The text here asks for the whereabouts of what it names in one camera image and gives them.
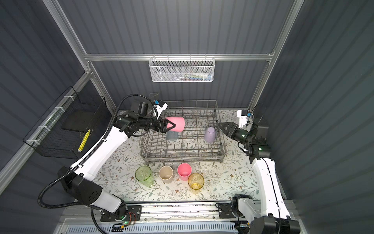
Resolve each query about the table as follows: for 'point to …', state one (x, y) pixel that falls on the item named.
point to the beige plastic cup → (166, 174)
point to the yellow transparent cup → (196, 181)
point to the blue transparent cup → (172, 135)
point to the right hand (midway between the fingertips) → (223, 126)
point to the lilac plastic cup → (210, 134)
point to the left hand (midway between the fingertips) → (172, 125)
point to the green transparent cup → (143, 174)
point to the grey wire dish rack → (202, 141)
